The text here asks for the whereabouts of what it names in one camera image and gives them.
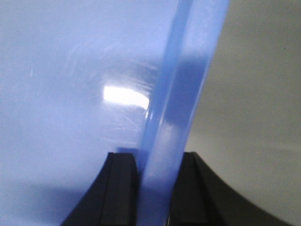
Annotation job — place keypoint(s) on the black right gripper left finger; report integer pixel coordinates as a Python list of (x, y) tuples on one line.
[(111, 199)]

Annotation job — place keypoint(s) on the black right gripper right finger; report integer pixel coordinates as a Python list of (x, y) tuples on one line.
[(201, 198)]

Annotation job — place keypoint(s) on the blue plastic tray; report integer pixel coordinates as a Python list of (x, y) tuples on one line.
[(83, 78)]

